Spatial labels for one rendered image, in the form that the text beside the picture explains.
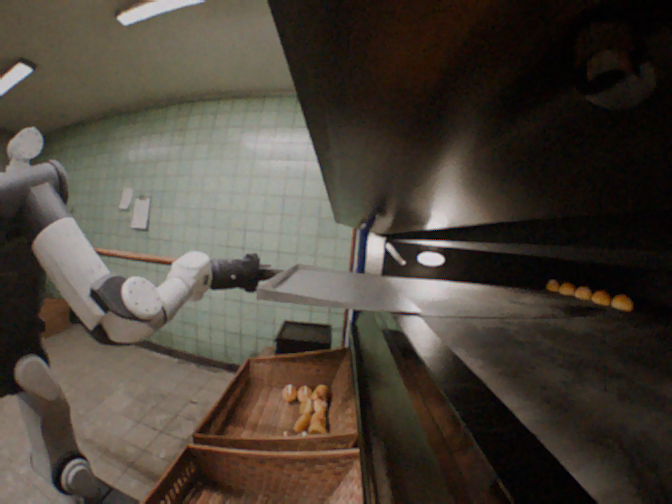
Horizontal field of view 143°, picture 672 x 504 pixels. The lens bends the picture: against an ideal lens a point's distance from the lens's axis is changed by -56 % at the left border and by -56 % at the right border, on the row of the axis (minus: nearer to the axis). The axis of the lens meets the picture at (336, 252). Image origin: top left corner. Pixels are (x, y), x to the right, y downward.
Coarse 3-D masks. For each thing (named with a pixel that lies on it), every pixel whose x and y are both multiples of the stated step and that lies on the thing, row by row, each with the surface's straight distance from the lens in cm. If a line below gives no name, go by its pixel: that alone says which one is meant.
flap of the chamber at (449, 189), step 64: (320, 0) 8; (384, 0) 8; (448, 0) 8; (512, 0) 8; (576, 0) 8; (640, 0) 8; (320, 64) 11; (384, 64) 10; (448, 64) 9; (512, 64) 9; (320, 128) 16; (384, 128) 14; (448, 128) 13; (512, 128) 12; (576, 128) 11; (640, 128) 11; (384, 192) 28; (448, 192) 22; (512, 192) 19; (576, 192) 17; (640, 192) 16
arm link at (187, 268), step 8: (184, 256) 66; (192, 256) 67; (200, 256) 68; (176, 264) 63; (184, 264) 62; (192, 264) 62; (200, 264) 63; (208, 264) 68; (176, 272) 61; (184, 272) 61; (192, 272) 61; (200, 272) 63; (184, 280) 60; (192, 280) 61; (192, 288) 62
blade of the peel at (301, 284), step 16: (288, 272) 88; (304, 272) 99; (320, 272) 103; (336, 272) 106; (352, 272) 107; (272, 288) 66; (288, 288) 67; (304, 288) 69; (320, 288) 70; (336, 288) 72; (352, 288) 74; (368, 288) 77; (384, 288) 80; (304, 304) 53; (320, 304) 53; (336, 304) 53; (352, 304) 53; (368, 304) 57; (384, 304) 59; (400, 304) 61
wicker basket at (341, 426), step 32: (320, 352) 116; (256, 384) 131; (288, 384) 127; (320, 384) 125; (352, 384) 88; (224, 416) 108; (256, 416) 113; (288, 416) 113; (352, 416) 78; (224, 448) 84; (256, 448) 79; (288, 448) 76; (320, 448) 74
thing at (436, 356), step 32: (384, 320) 60; (416, 320) 51; (416, 352) 37; (448, 352) 38; (416, 384) 37; (448, 384) 30; (480, 384) 32; (448, 416) 27; (480, 416) 26; (512, 416) 28; (480, 448) 23; (512, 448) 24; (544, 448) 25; (480, 480) 23; (512, 480) 21; (544, 480) 23; (576, 480) 24
